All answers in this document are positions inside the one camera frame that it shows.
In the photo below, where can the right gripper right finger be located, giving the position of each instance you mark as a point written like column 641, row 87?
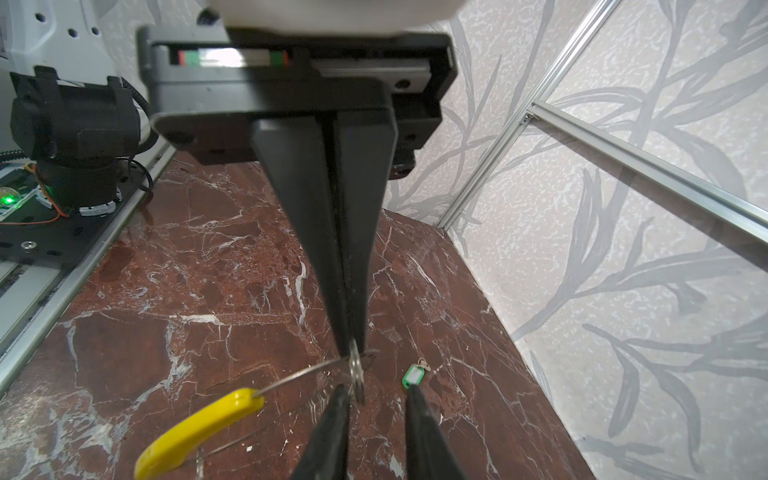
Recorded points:
column 428, row 455

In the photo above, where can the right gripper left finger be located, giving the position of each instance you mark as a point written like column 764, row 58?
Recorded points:
column 326, row 454

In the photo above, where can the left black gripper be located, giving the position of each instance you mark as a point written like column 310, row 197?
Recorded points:
column 207, row 84

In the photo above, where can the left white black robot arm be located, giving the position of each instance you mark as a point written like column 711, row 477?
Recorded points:
column 76, row 130

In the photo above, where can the green key tag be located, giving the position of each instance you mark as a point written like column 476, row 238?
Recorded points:
column 415, row 373

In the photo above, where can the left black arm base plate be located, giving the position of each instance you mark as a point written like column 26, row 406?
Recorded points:
column 32, row 234

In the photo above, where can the aluminium front rail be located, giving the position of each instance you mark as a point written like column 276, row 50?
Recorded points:
column 33, row 298

